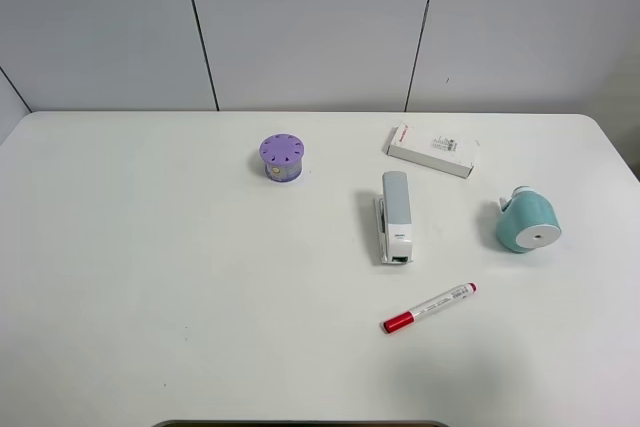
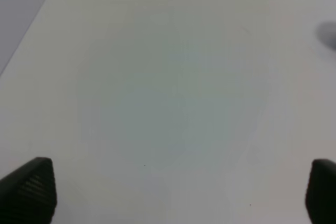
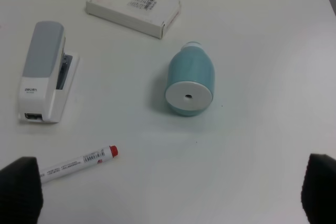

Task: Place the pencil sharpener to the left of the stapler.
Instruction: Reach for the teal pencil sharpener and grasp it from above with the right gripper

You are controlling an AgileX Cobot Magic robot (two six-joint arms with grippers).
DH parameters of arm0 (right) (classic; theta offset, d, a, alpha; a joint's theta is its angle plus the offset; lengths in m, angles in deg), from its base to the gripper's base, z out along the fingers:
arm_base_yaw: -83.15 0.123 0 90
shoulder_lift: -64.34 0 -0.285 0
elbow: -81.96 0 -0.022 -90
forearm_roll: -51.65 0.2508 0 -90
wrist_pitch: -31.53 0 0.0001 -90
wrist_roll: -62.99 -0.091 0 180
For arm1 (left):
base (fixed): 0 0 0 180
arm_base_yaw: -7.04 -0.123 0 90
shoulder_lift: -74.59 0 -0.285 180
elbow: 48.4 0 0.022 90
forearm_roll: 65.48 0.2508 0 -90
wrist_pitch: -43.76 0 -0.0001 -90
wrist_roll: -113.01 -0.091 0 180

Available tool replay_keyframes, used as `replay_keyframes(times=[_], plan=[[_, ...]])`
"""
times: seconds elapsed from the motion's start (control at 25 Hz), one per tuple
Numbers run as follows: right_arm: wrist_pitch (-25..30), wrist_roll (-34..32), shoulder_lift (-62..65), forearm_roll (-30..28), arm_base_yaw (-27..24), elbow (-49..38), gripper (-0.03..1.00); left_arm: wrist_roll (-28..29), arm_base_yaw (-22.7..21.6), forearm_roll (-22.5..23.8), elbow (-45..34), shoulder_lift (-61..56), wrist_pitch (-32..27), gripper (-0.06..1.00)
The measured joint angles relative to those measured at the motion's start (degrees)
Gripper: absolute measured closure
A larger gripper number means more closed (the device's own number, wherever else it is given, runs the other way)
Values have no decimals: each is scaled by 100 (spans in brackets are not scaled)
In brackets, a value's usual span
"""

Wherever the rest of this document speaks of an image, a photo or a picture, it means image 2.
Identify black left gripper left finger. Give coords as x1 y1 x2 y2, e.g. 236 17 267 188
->
1 157 57 223

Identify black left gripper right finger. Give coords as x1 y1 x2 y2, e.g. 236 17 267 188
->
305 159 335 224

